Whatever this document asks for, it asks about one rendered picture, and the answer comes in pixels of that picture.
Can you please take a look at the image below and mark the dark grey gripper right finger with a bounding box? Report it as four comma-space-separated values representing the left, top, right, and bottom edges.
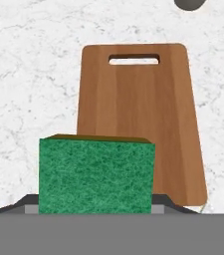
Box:
151, 193, 201, 215

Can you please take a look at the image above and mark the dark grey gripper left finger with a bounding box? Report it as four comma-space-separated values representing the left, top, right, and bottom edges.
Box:
0, 193, 41, 215

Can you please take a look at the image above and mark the green scouring sponge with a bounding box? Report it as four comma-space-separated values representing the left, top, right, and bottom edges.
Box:
38, 132, 156, 215

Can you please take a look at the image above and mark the wooden cutting board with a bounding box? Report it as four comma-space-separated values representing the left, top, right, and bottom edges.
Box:
76, 43, 208, 207

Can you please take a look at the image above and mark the dark grey round object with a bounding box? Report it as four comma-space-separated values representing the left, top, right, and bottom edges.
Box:
173, 0, 207, 12

